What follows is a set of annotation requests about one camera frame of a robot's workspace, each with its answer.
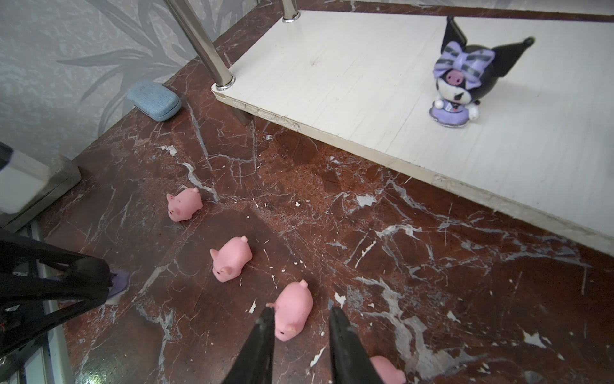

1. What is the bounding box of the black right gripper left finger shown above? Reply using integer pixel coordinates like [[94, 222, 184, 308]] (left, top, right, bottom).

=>
[[222, 307, 275, 384]]

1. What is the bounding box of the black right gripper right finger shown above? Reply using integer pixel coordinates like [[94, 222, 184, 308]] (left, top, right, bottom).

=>
[[329, 307, 383, 384]]

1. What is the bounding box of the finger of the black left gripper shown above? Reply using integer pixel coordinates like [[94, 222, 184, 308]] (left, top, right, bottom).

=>
[[1, 230, 112, 287], [1, 287, 110, 355]]

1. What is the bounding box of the pink pig toy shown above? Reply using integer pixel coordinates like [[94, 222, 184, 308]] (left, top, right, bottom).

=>
[[369, 355, 407, 384], [209, 235, 253, 283], [266, 279, 313, 342], [166, 187, 203, 222]]

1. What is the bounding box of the dark cartoon figure toy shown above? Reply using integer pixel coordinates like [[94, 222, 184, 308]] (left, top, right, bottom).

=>
[[107, 270, 130, 300], [429, 15, 535, 128]]

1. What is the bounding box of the white two-tier shelf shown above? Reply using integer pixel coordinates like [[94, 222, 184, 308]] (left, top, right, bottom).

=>
[[167, 1, 613, 254]]

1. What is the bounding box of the blue fabric glasses case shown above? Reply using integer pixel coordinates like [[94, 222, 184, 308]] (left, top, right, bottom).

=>
[[126, 80, 182, 123]]

